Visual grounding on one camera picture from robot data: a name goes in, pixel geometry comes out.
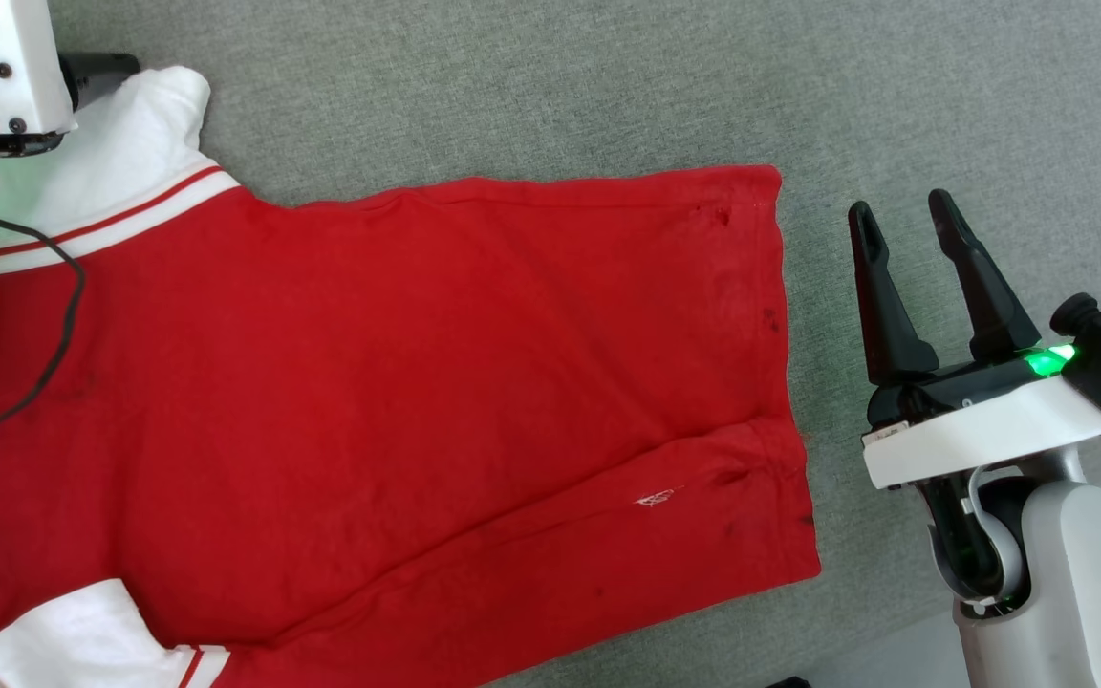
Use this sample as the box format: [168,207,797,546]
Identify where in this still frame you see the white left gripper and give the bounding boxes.
[0,0,141,159]

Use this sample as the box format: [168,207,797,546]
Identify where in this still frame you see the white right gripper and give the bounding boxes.
[847,187,1101,491]

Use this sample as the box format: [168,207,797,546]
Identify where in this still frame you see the red and white t-shirt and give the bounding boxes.
[0,65,825,688]

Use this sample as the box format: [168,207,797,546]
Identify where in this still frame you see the grey fabric sofa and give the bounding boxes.
[46,0,1101,688]

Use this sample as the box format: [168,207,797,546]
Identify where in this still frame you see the black left camera cable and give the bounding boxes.
[0,209,87,471]

